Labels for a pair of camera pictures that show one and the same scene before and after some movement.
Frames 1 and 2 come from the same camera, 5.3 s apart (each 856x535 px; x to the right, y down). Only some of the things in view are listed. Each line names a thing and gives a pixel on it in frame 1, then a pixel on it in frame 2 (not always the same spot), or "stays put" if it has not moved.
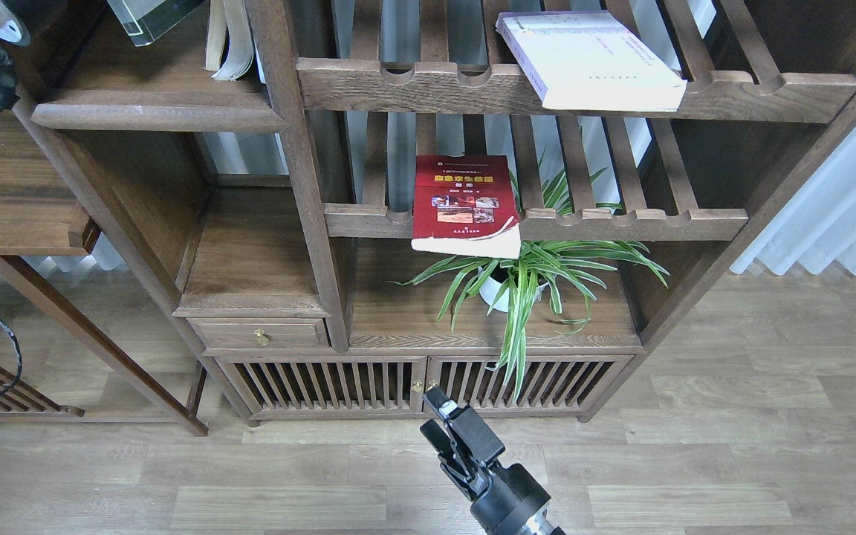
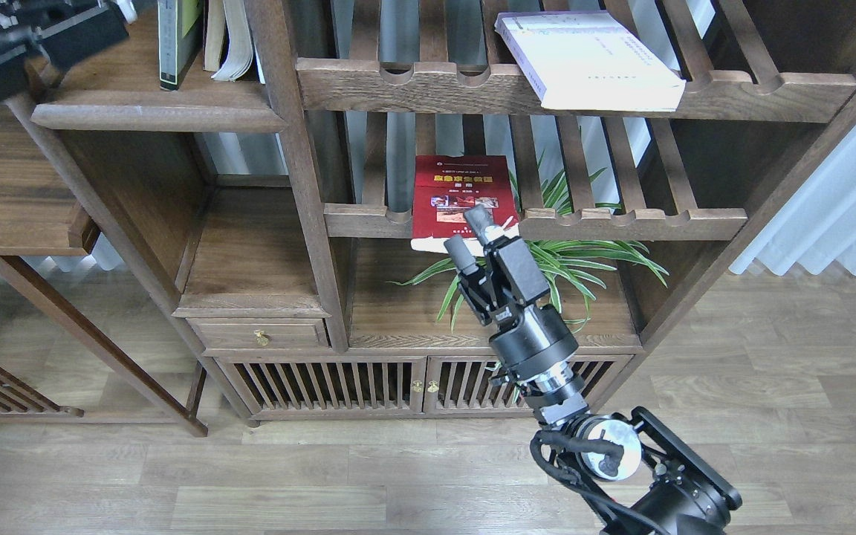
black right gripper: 505,498 -> 507,286
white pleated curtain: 851,213 stays put
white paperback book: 588,61 stays put
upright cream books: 242,47 stays put
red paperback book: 465,205 stays put
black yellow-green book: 145,21 -> 180,39
